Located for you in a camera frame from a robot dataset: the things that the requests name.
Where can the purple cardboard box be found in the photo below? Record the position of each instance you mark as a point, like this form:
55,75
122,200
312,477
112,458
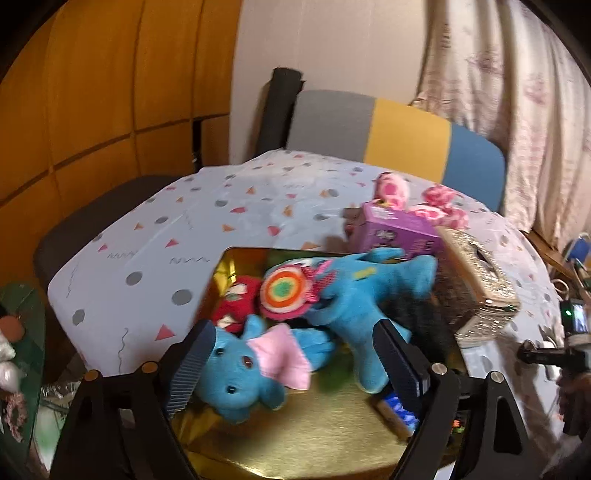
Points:
392,230

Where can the blue patterned small item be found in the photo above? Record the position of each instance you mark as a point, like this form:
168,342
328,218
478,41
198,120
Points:
399,410

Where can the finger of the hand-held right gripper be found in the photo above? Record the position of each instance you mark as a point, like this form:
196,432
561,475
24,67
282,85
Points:
531,355

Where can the green glass side table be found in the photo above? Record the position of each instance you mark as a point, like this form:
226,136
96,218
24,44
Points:
27,300

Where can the glittery gold box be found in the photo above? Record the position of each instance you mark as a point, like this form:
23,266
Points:
480,286

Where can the white stuffed item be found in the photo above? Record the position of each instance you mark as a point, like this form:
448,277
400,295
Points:
7,369

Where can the blue plush bear pink dress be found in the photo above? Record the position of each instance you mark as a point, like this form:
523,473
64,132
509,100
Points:
235,374

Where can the blue plush toy with lollipop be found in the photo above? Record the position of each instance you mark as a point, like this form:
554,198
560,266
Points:
360,300

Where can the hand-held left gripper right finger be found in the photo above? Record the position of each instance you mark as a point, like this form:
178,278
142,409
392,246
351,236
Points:
399,369

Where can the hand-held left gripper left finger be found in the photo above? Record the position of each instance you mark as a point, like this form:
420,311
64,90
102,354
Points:
191,369

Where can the red plush toy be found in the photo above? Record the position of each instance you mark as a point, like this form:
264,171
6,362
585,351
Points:
235,300

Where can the pink spotted plush toy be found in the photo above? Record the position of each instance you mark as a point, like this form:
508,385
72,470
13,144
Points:
392,189

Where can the pink patterned curtain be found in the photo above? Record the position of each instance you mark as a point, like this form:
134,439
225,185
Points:
531,115

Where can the person's right hand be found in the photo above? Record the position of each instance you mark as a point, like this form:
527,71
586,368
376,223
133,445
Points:
575,406

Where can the wooden panelled wardrobe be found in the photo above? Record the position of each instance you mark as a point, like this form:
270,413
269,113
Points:
115,83

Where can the white folding chair blue back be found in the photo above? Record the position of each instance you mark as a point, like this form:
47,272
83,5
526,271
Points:
579,251

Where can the dark grey chair seat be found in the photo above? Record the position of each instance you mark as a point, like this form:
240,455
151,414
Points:
92,221

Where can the grey yellow blue chair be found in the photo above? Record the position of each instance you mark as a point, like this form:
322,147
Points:
406,134

